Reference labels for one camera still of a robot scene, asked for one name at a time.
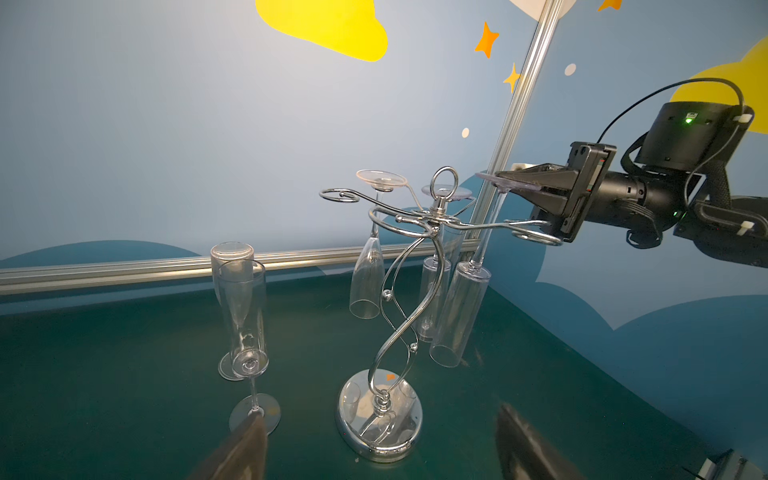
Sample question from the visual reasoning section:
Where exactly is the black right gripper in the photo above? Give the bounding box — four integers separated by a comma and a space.
476, 141, 616, 243

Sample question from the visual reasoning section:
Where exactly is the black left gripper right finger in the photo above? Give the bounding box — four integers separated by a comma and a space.
495, 404, 585, 480

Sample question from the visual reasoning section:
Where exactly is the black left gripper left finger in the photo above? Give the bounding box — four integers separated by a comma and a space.
187, 414, 268, 480

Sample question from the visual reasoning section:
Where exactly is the clear champagne flute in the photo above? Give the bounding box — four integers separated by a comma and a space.
349, 169, 407, 320
430, 170, 514, 368
229, 259, 281, 433
413, 183, 475, 343
210, 241, 254, 382

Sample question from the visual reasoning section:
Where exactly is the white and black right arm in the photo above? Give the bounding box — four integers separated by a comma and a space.
483, 79, 767, 268

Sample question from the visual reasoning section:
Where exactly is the chrome wire wine glass rack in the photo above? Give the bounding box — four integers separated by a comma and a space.
336, 181, 527, 464

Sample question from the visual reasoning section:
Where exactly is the aluminium frame right post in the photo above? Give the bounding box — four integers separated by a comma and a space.
464, 0, 566, 241

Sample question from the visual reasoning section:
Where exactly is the aluminium frame back rail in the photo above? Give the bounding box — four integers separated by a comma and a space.
0, 236, 481, 296

